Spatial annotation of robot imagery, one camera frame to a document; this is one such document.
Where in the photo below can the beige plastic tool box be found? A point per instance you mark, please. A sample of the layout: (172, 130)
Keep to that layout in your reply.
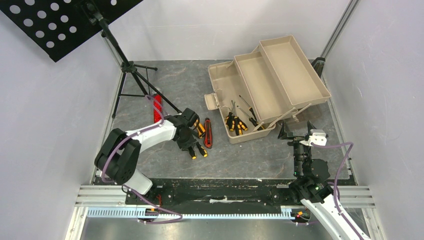
(276, 79)

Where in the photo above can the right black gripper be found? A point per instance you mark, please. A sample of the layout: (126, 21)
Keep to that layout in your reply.
(296, 137)

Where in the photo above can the black metronome clear cover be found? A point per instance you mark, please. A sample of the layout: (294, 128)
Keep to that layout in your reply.
(318, 65)

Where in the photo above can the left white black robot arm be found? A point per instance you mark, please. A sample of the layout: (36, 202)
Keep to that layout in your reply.
(118, 157)

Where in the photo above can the red cylindrical object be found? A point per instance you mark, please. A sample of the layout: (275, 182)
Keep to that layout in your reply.
(157, 108)

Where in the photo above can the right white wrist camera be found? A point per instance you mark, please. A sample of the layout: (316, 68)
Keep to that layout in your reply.
(315, 137)

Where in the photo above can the red black utility knife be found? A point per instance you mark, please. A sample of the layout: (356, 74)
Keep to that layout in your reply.
(208, 138)

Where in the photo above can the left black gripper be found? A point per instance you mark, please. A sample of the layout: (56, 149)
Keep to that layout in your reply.
(190, 142)

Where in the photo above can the aluminium frame rail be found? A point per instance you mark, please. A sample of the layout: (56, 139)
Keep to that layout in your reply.
(93, 196)

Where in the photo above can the screwdriver yellow black extra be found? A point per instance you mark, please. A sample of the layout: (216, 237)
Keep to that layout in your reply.
(241, 124)

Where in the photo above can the screwdriver yellow black sideways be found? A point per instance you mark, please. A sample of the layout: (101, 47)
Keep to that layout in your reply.
(232, 105)

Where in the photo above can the screwdriver black handle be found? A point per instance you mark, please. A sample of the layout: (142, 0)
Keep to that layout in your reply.
(249, 107)

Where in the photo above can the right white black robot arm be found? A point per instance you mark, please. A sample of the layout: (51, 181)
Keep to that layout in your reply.
(311, 187)

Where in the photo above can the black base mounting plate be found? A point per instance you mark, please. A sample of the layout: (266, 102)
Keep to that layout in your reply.
(221, 195)

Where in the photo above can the black perforated music stand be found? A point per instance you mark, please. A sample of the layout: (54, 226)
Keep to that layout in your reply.
(60, 26)

